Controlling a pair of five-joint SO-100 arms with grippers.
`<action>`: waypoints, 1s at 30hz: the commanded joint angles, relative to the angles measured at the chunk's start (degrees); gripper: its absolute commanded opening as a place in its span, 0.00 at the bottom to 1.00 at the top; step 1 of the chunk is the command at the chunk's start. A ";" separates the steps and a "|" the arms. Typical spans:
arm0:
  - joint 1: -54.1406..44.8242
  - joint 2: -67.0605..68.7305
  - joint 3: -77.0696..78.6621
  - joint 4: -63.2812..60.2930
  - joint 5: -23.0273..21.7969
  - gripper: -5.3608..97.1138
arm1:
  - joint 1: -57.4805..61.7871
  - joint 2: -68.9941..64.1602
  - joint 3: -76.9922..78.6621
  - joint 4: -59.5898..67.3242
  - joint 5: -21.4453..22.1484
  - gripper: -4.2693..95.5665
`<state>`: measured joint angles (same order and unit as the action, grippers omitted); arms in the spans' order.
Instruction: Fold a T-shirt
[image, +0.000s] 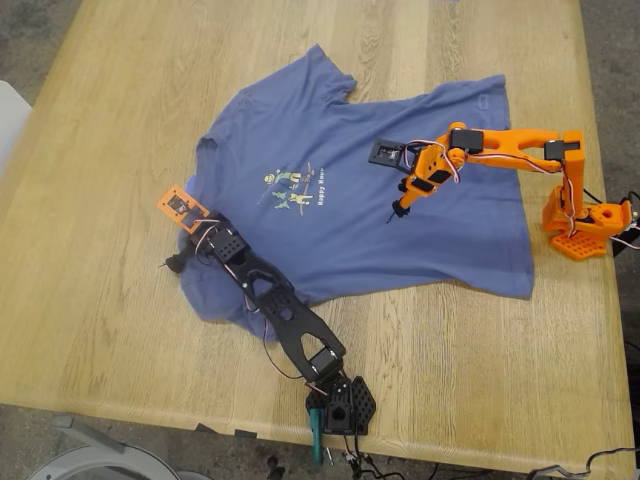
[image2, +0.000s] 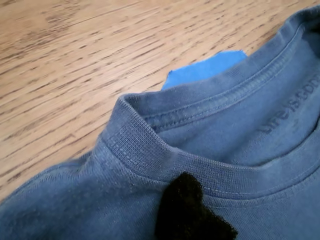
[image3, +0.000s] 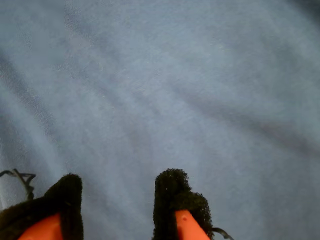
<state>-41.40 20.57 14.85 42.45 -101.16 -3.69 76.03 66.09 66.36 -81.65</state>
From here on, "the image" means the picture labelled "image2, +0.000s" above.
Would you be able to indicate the black gripper foam-covered finger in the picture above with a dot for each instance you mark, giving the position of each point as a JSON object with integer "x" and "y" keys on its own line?
{"x": 185, "y": 212}

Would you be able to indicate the blue tape piece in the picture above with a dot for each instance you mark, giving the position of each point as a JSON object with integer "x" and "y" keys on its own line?
{"x": 195, "y": 70}

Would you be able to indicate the blue T-shirt with print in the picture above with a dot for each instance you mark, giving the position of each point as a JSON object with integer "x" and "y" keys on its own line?
{"x": 100, "y": 195}

